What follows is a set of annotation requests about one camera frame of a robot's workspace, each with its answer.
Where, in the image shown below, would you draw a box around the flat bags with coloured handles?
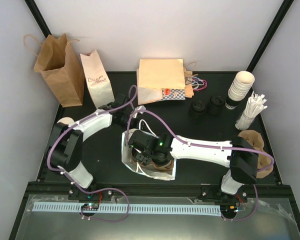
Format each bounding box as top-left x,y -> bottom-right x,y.
183,61 -> 208,98

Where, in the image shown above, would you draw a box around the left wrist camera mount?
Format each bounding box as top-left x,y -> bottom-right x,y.
132,105 -> 146,119

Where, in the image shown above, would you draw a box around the pink cream paper bag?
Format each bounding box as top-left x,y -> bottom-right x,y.
80,50 -> 115,108

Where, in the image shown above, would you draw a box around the small lit circuit board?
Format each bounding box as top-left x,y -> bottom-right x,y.
80,203 -> 99,211

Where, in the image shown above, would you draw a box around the stack of white paper cups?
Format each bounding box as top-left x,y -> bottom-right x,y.
225,71 -> 255,110

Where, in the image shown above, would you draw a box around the paper cup near left arm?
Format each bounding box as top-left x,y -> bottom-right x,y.
57,117 -> 75,125

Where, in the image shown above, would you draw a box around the bundle of white straws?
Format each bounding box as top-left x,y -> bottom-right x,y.
235,92 -> 267,131

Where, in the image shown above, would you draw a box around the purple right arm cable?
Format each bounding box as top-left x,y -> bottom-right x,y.
126,109 -> 275,222

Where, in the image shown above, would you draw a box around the brown kraft paper bag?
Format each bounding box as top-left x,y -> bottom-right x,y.
23,33 -> 85,108

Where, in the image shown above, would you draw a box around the light blue slotted cable duct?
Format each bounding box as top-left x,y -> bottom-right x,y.
32,202 -> 221,217

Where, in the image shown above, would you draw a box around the light blue paper bag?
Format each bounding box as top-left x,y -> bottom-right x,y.
121,131 -> 177,181

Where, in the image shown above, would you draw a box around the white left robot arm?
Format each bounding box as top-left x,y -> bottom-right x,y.
45,94 -> 137,200

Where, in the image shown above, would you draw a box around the brown pulp cup carrier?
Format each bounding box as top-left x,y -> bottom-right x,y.
129,156 -> 174,173

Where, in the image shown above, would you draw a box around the black frame post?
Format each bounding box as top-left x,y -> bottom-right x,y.
24,0 -> 52,38
246,0 -> 294,73

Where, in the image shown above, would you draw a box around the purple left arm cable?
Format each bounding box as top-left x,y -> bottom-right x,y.
46,84 -> 138,222

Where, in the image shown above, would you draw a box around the right stack black lids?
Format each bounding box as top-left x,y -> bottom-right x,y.
207,95 -> 225,116

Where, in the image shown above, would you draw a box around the flat tan paper bag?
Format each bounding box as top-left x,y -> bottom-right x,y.
138,59 -> 185,90

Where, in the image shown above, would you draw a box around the black left frame post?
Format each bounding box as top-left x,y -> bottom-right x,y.
24,0 -> 52,38

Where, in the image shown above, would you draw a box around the single black cup lid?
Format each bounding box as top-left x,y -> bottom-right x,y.
154,160 -> 173,168

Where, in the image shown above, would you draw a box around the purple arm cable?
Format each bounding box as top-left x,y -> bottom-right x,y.
46,84 -> 138,222
126,109 -> 275,222

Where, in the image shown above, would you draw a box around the black right frame post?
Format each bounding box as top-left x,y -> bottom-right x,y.
246,0 -> 294,73

